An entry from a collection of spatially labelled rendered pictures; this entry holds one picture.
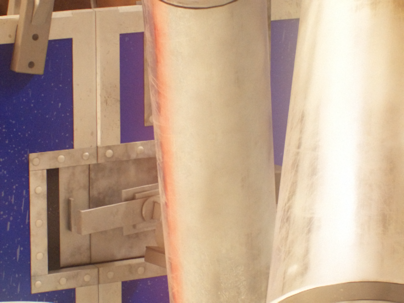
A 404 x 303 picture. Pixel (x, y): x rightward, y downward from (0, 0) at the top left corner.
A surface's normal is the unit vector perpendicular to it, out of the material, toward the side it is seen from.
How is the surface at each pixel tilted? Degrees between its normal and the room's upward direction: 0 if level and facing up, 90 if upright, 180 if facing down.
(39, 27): 90
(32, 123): 90
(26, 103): 90
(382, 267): 24
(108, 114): 90
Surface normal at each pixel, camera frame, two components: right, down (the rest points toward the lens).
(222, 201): 0.18, 0.66
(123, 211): 0.65, 0.17
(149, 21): -0.87, 0.37
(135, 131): 0.45, 0.20
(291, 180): -0.86, -0.45
